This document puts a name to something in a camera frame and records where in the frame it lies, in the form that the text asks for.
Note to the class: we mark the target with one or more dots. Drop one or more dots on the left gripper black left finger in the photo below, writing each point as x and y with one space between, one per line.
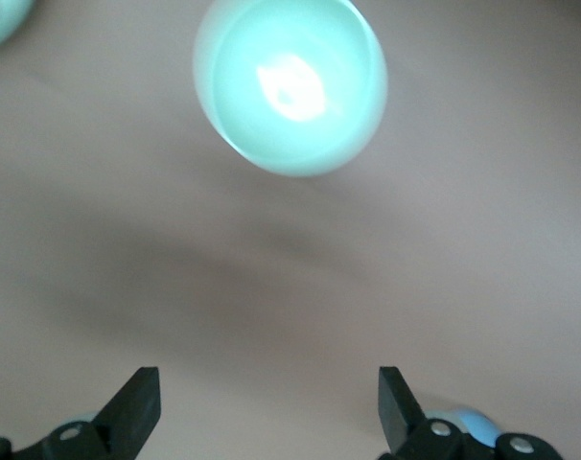
127 417

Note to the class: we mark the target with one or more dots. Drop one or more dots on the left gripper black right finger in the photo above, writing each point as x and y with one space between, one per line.
401 417

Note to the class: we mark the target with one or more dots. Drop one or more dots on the blue plastic cup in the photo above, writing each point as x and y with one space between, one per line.
477 424

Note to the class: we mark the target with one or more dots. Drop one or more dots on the light green bowl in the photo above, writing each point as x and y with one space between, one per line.
290 86

